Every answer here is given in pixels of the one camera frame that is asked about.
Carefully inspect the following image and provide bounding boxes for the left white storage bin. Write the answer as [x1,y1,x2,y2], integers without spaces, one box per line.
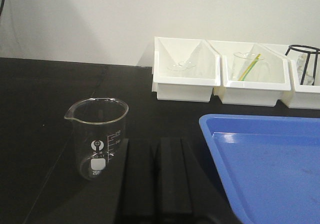
[152,37,221,103]

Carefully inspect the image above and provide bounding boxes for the glass flask in right bin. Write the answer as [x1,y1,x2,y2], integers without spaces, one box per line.
[296,53,315,86]

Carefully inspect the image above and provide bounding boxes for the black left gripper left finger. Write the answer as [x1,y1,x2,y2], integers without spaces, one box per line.
[120,138,157,223]

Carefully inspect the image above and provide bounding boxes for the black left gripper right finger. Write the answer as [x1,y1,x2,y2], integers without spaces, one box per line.
[156,137,240,223]

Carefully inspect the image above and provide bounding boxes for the right white storage bin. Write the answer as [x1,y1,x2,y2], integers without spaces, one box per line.
[265,44,320,109]

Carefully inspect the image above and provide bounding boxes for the black wire tripod stand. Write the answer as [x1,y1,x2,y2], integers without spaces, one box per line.
[285,44,320,86]

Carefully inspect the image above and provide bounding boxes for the glassware in left bin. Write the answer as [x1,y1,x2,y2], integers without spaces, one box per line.
[167,60,197,72]

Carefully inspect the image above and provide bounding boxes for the white storage bin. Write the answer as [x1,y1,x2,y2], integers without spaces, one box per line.
[265,44,320,109]
[208,40,291,107]
[152,37,221,103]

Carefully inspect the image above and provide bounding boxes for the clear glass beaker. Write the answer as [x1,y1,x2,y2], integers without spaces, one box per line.
[64,97,129,180]

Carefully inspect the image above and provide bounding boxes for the yellow green plastic sticks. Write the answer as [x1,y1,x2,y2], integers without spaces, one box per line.
[238,53,261,81]

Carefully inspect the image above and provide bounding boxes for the glass beaker in middle bin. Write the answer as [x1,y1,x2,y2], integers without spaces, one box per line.
[231,52,270,82]

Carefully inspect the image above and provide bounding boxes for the middle white storage bin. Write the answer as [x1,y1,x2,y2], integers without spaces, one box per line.
[208,40,291,107]

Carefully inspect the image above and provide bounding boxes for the blue plastic tray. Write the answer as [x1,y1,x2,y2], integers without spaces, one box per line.
[199,114,320,223]

